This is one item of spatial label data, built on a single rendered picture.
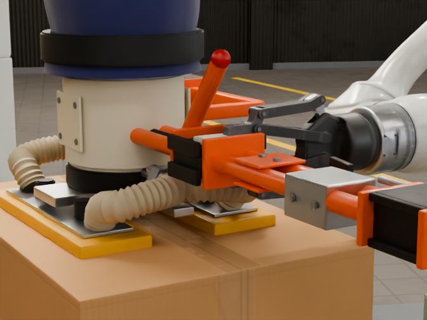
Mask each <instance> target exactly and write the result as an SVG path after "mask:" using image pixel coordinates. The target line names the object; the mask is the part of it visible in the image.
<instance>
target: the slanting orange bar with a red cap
mask: <svg viewBox="0 0 427 320"><path fill-rule="evenodd" d="M230 62H231V56H230V54H229V53H228V52H227V51H226V50H222V49H219V50H216V51H214V52H213V54H212V56H211V60H210V62H209V64H208V67H207V69H206V71H205V74H204V76H203V79H202V81H201V83H200V86H199V88H198V90H197V93H196V95H195V98H194V100H193V102H192V104H191V107H190V109H189V112H188V114H187V116H186V119H185V121H184V124H183V126H182V128H190V127H196V126H202V124H203V122H204V120H205V117H206V115H207V112H208V110H209V108H210V106H211V104H212V101H213V99H214V96H215V94H216V92H217V90H218V88H219V85H220V83H221V81H222V78H223V77H224V74H225V72H226V70H227V67H228V66H229V64H230Z"/></svg>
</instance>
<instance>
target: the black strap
mask: <svg viewBox="0 0 427 320"><path fill-rule="evenodd" d="M40 47H41V59H42V60H43V61H44V62H46V63H51V64H55V65H68V66H79V67H147V66H159V65H175V64H182V63H190V62H196V61H199V60H201V59H202V58H203V57H204V53H205V31H204V30H201V29H199V28H196V30H194V31H191V32H181V33H173V34H153V35H134V36H90V35H74V34H60V33H56V32H52V31H51V29H47V30H43V31H42V33H40Z"/></svg>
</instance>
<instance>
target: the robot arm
mask: <svg viewBox="0 0 427 320"><path fill-rule="evenodd" d="M426 69H427V21H425V23H424V24H422V26H420V28H418V29H417V30H416V31H415V32H414V33H413V34H412V35H411V36H409V37H408V38H407V39H406V40H405V41H404V42H403V43H402V44H401V45H400V46H399V47H398V48H397V49H396V50H395V51H394V52H393V53H392V54H391V55H390V56H389V57H388V59H387V60H386V61H385V62H384V63H383V64H382V66H380V68H379V69H378V70H377V71H376V73H375V74H374V75H373V76H372V77H371V78H370V79H369V80H367V81H358V82H355V83H353V84H352V85H351V86H350V87H349V88H348V89H347V90H346V91H345V92H344V93H343V94H342V95H341V96H339V97H338V98H337V99H336V100H334V101H333V102H331V103H330V104H329V106H328V107H326V108H324V106H323V104H324V103H325V101H326V98H325V96H323V95H318V94H314V93H308V94H307V95H305V96H303V97H302V98H300V99H298V100H291V101H286V102H278V103H270V104H265V105H257V106H253V107H251V108H249V110H248V114H249V117H248V120H247V121H242V122H241V123H236V124H227V125H225V126H223V133H219V134H212V135H200V136H194V137H193V140H194V141H197V142H200V144H201V145H202V140H203V139H205V138H216V137H227V136H233V135H244V134H250V133H264V134H265V135H267V136H274V137H284V138H294V139H295V142H296V150H295V154H293V155H291V156H294V157H298V158H300V159H304V160H306V162H305V163H302V164H301V165H303V166H307V167H310V168H314V169H317V168H325V167H329V158H330V157H334V156H335V157H338V158H339V159H342V160H344V161H347V162H349V163H351V164H353V172H354V173H357V174H360V175H364V176H366V175H378V174H381V173H384V172H392V171H399V172H401V173H424V172H427V94H426V93H422V94H413V95H407V94H408V92H409V90H410V89H411V87H412V85H413V84H414V83H415V82H416V80H417V79H418V77H419V76H420V75H421V74H422V73H423V72H424V71H425V70H426ZM304 112H309V113H313V114H315V115H314V116H313V117H312V118H311V119H310V120H309V121H308V122H306V123H305V124H304V125H303V126H302V127H301V128H298V127H292V126H280V125H274V124H265V123H263V120H264V119H267V118H272V117H280V116H287V115H292V114H299V113H304ZM247 193H248V195H249V196H252V197H255V198H257V199H260V200H265V199H278V198H285V196H284V195H281V194H278V193H275V192H273V191H272V192H263V193H256V192H253V191H251V190H247Z"/></svg>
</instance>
